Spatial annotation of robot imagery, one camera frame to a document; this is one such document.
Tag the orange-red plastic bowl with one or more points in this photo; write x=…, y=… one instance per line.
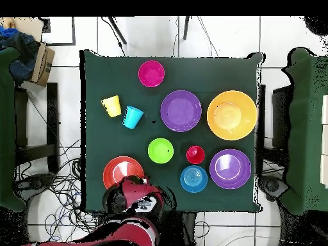
x=118, y=169

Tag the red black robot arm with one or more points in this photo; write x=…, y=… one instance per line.
x=135, y=191

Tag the green plastic bowl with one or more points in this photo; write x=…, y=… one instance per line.
x=160, y=150

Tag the purple plastic bowl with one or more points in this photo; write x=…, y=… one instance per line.
x=230, y=168
x=181, y=111

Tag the red plastic cup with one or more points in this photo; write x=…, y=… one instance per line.
x=195, y=154

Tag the blue plastic cup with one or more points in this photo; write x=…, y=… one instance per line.
x=132, y=117

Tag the dark green tablecloth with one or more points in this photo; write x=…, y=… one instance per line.
x=115, y=143

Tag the blue plastic bowl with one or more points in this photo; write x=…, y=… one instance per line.
x=193, y=178

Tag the yellow plastic cup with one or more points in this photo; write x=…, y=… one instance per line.
x=112, y=106

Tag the pink plastic bowl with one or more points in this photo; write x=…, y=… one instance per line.
x=151, y=73

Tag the large yellow-orange plastic bowl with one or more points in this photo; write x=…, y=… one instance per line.
x=232, y=115

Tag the black stand leg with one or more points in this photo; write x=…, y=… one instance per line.
x=116, y=29
x=186, y=28

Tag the grey black chair base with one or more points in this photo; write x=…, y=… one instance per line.
x=271, y=185

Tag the cardboard box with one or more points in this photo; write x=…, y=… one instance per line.
x=43, y=65

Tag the green cloth covered side table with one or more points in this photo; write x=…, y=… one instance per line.
x=6, y=128
x=307, y=128

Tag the blue fabric bundle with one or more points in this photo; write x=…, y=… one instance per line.
x=20, y=51

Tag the black stool frame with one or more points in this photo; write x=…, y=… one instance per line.
x=52, y=123

